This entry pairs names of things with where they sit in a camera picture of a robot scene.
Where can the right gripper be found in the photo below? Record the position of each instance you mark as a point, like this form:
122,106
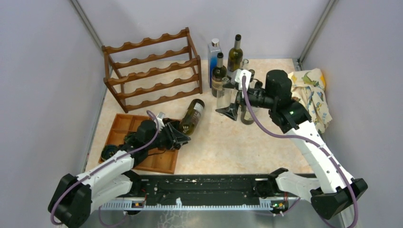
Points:
231,110

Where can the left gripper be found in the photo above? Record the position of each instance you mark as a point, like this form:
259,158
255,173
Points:
175,138

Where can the green wine bottle white label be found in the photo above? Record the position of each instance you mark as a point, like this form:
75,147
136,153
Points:
246,117

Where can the green wine bottle dark label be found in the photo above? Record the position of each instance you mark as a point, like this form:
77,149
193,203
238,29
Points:
192,116

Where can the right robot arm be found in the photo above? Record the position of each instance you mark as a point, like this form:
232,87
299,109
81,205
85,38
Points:
333,189

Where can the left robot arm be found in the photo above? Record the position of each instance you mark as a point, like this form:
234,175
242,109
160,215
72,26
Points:
76,197

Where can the clear square glass bottle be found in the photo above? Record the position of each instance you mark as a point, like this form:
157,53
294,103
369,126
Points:
224,92

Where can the clear liquor bottle black cap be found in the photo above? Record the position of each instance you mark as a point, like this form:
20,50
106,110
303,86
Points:
252,80

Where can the dark bottle brown label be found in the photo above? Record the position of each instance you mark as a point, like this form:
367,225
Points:
218,73

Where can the clear tall glass bottle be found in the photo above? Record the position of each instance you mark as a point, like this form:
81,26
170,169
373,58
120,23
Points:
244,64

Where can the tall green wine bottle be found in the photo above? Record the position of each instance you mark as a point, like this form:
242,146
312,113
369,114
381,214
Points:
235,57

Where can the blue square glass bottle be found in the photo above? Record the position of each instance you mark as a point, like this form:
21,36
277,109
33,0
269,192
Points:
213,50

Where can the wooden wine rack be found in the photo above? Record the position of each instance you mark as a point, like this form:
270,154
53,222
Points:
115,82

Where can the dinosaur print cloth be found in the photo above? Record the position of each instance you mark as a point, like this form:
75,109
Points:
308,88

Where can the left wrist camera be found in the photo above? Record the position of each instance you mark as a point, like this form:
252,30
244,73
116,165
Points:
160,118

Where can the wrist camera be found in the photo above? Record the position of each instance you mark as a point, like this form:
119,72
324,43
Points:
237,77
160,118

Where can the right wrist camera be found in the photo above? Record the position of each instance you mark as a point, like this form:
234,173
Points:
237,77

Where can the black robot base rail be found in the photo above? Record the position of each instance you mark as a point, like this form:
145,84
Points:
208,190

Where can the black cable coil tray corner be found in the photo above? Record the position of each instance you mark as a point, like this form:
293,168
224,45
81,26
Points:
109,151

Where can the aluminium corner frame post left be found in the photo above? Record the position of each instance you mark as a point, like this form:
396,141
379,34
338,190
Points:
87,23

